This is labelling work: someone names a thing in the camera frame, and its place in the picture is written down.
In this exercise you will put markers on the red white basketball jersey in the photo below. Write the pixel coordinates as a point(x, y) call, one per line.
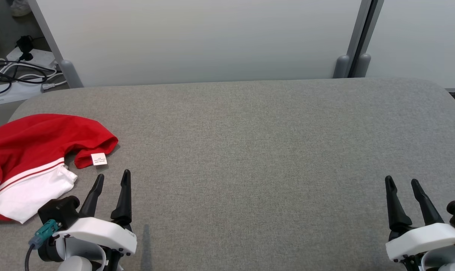
point(31, 143)

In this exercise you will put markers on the white shoe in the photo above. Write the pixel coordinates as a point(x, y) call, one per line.
point(21, 7)

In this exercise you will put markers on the wide white partition panel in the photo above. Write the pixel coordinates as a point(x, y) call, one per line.
point(197, 37)

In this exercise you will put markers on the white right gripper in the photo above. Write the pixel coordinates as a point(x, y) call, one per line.
point(423, 239)

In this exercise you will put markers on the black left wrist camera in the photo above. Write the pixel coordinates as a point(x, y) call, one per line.
point(58, 210)

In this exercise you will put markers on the white power strip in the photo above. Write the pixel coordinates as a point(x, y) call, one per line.
point(16, 90)
point(43, 56)

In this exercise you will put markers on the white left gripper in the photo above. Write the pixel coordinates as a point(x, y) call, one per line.
point(99, 231)

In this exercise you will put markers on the black power adapter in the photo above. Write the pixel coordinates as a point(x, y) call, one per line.
point(25, 45)

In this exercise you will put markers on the narrow white partition panel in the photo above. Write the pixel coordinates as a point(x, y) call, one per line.
point(419, 37)

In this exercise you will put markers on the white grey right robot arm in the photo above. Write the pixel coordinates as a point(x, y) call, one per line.
point(446, 261)

